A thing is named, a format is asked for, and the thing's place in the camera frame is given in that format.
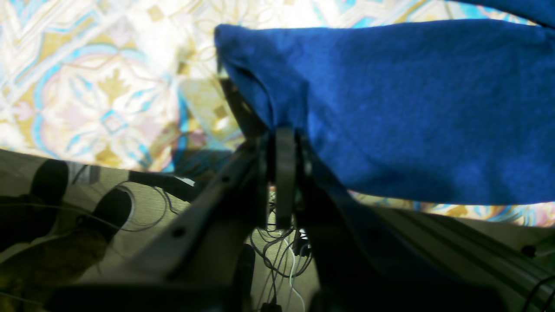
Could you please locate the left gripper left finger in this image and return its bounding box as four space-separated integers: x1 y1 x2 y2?
126 78 271 282

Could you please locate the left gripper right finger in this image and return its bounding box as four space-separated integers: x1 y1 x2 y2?
295 134 438 286

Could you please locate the blue long-sleeve T-shirt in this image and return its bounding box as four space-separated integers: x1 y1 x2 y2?
215 0 554 205

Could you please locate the patterned tile tablecloth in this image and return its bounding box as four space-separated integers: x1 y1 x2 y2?
0 0 555 228

